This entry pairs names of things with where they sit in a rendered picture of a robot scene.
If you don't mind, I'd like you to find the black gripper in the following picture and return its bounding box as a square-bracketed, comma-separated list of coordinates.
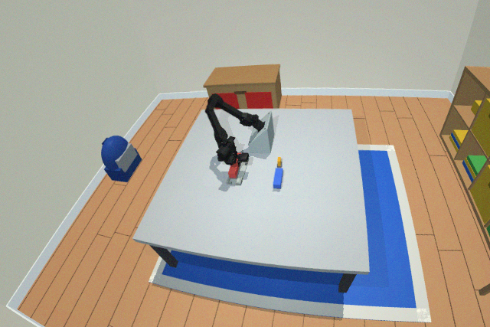
[217, 148, 249, 167]

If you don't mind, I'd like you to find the red long block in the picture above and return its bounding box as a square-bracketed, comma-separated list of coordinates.
[228, 161, 239, 178]

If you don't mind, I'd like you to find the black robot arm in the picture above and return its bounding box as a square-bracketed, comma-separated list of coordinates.
[205, 93, 265, 165]

